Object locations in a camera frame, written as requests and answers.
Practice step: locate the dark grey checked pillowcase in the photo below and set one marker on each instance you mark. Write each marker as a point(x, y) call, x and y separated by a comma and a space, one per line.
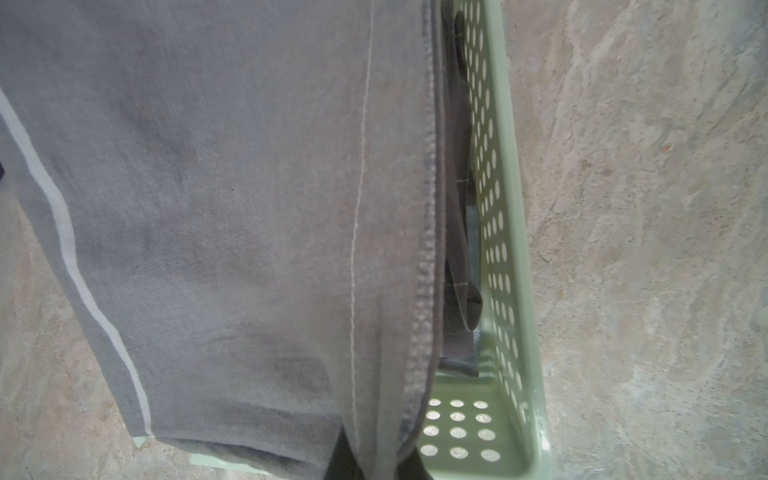
point(463, 301)

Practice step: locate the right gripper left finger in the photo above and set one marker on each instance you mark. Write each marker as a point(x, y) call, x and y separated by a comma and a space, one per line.
point(342, 464)

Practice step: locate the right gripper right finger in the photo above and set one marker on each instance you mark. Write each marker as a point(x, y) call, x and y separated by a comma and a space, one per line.
point(413, 468)

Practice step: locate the plain grey pillowcase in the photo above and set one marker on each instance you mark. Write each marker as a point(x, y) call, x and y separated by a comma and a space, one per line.
point(80, 146)

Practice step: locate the mint green plastic basket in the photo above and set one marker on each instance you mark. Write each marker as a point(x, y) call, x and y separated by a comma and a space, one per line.
point(510, 360)

